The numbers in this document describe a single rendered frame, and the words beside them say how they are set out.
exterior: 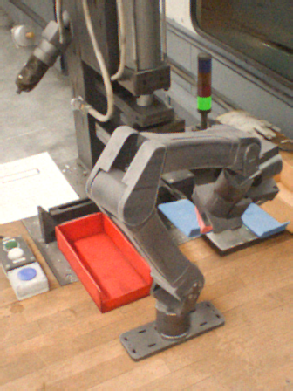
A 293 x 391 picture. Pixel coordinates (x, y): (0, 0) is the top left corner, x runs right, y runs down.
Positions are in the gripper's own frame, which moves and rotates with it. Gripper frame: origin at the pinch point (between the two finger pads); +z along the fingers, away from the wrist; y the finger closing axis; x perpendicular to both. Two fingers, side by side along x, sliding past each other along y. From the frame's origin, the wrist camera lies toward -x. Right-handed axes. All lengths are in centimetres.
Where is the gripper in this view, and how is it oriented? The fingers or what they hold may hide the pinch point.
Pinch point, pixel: (204, 229)
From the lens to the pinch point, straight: 124.1
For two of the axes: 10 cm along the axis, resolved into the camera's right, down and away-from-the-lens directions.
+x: -9.1, 1.8, -3.8
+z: -2.3, 5.4, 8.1
